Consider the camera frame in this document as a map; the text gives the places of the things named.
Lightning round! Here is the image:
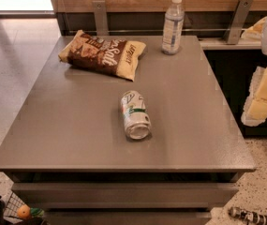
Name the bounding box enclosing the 7up soda can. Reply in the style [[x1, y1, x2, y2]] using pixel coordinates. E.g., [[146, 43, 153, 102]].
[[121, 90, 151, 140]]

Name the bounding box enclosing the black white striped object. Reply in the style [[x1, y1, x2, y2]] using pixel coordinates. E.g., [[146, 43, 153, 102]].
[[228, 207, 267, 225]]

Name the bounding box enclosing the grey table with drawers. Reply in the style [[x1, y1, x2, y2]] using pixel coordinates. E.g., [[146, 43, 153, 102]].
[[0, 37, 255, 225]]

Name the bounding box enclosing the metal bracket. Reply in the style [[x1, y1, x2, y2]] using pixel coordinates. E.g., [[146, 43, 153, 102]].
[[223, 0, 254, 45], [92, 0, 109, 36]]

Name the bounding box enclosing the left metal bracket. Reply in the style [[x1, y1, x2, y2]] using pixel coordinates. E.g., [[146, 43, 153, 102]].
[[92, 0, 109, 36]]

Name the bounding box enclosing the right metal bracket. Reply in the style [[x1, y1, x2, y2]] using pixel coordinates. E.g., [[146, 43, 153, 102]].
[[223, 0, 254, 45]]

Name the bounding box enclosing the brown chip bag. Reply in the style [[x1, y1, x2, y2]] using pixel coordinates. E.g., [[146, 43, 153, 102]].
[[58, 30, 146, 81]]

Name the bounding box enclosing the grey counter ledge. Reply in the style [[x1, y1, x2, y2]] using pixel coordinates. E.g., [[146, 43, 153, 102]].
[[199, 37, 262, 51]]

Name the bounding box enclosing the black wire basket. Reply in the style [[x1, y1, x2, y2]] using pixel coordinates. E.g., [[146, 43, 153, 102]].
[[0, 190, 47, 225]]

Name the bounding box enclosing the orange fruit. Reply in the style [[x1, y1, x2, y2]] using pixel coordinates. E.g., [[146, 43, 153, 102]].
[[17, 204, 31, 219]]

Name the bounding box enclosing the clear plastic water bottle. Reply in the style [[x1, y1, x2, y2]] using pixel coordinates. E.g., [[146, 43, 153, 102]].
[[162, 0, 185, 54]]

